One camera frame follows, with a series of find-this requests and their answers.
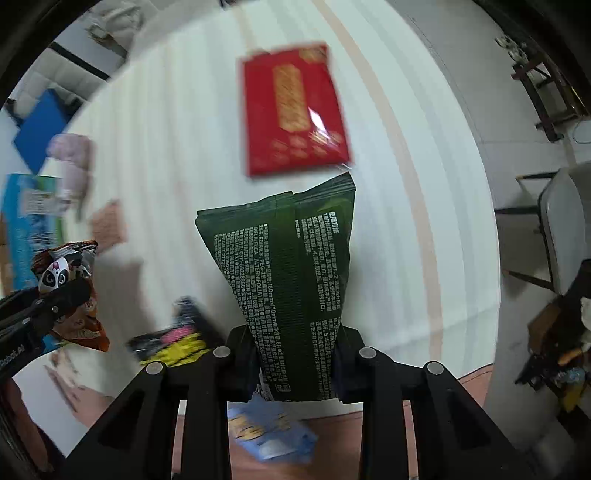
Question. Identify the blue printed box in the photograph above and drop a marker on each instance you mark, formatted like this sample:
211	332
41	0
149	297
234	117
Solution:
32	226

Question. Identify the black and yellow packet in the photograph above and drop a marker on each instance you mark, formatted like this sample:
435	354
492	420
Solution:
178	341

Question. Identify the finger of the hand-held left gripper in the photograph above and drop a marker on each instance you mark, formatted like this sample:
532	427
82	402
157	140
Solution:
62	295

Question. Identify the pink soft pouch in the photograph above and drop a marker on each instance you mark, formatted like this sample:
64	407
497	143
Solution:
71	161

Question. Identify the dark green snack bag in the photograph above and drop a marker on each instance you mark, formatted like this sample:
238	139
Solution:
281	290

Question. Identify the light blue packet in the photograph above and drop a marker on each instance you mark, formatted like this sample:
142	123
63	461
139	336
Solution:
272	431

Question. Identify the wooden stool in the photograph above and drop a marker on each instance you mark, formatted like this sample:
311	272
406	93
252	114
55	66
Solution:
545	92

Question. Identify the blue mat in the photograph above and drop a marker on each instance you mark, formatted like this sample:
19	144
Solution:
44	129

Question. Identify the cardboard box with clutter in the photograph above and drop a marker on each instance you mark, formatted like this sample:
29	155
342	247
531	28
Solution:
563	350

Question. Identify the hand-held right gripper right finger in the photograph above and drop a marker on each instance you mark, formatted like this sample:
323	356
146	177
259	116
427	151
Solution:
347	355

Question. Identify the small pink packet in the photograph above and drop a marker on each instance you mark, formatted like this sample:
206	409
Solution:
108	226

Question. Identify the red packet with gold print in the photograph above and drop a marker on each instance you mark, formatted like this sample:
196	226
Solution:
293	108

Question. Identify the grey chair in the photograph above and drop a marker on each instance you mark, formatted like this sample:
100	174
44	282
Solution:
554	230

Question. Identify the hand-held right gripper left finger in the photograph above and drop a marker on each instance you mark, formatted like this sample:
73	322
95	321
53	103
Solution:
240	350

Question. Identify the panda print snack bag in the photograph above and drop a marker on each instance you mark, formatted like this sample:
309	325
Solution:
76	295

